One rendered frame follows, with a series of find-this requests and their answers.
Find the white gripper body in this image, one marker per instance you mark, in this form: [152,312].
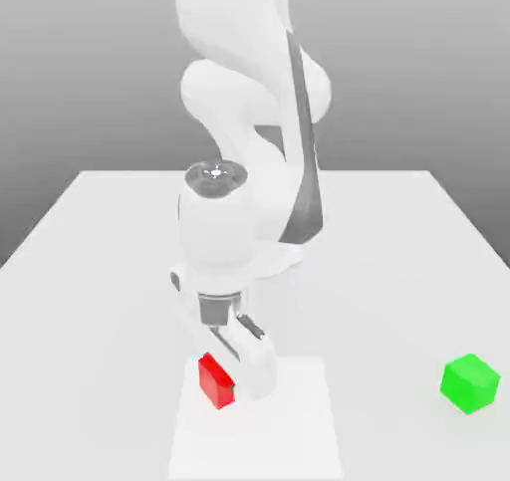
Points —
[251,353]

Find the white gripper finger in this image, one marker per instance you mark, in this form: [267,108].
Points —
[261,385]

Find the small red cube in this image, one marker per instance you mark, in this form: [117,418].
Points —
[214,385]

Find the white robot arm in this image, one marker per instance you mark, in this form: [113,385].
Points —
[223,226]

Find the small green cube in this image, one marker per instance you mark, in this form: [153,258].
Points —
[470,383]

